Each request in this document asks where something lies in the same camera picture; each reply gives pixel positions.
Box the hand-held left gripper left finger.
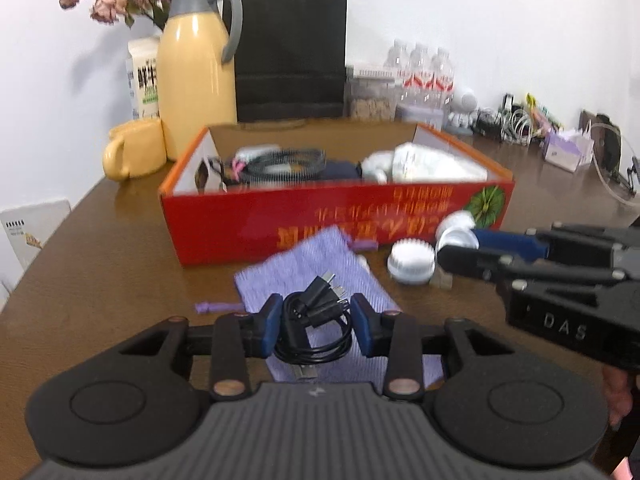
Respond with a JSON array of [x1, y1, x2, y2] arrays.
[[120, 294, 285, 402]]

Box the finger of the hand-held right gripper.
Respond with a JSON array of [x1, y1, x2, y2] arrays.
[[472, 222, 640, 266], [436, 245, 628, 288]]

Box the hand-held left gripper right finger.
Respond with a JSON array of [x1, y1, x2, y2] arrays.
[[350, 294, 516, 402]]

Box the white round cap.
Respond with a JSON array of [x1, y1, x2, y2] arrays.
[[435, 211, 482, 261], [387, 240, 436, 285]]

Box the black cable bundle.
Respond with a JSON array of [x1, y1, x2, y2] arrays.
[[272, 272, 353, 365]]

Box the purple cloth pouch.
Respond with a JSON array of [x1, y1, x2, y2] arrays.
[[195, 225, 401, 386]]

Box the red cardboard box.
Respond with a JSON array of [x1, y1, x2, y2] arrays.
[[159, 121, 516, 267]]

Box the person's right hand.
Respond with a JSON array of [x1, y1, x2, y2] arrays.
[[601, 364, 635, 428]]

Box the white plastic bag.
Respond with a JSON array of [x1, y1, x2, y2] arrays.
[[360, 142, 488, 183]]

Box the purple tissue pack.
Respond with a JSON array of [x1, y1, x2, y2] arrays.
[[542, 127, 596, 173]]

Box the colourful snack packets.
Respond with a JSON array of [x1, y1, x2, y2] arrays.
[[525, 94, 561, 133]]

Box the brown flat panel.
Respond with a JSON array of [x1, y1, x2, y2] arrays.
[[581, 109, 625, 181]]

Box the white robot toy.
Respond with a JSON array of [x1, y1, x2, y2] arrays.
[[447, 89, 478, 136]]

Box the pale tin box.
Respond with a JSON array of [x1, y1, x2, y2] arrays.
[[395, 102, 446, 131]]

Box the clear water bottle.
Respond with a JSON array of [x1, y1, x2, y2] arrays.
[[385, 40, 413, 73], [430, 49, 456, 108], [407, 44, 433, 106]]

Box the clear seed container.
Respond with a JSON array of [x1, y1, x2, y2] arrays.
[[345, 75, 398, 121]]

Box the yellow mug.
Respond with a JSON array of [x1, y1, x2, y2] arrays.
[[102, 119, 167, 181]]

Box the small white flat box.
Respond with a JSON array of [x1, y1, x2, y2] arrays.
[[350, 62, 397, 79]]

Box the white card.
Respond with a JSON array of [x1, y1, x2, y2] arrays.
[[0, 199, 71, 271]]

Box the yellow thermos jug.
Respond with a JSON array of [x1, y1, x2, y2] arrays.
[[156, 0, 244, 161]]

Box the white milk carton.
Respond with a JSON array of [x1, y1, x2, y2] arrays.
[[125, 37, 163, 121]]

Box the black paper bag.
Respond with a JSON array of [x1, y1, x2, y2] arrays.
[[222, 0, 348, 123]]

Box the tangle of charger cables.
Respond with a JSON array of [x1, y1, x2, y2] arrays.
[[475, 94, 548, 146]]

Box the black braided cable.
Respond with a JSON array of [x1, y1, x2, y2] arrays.
[[207, 147, 327, 183]]

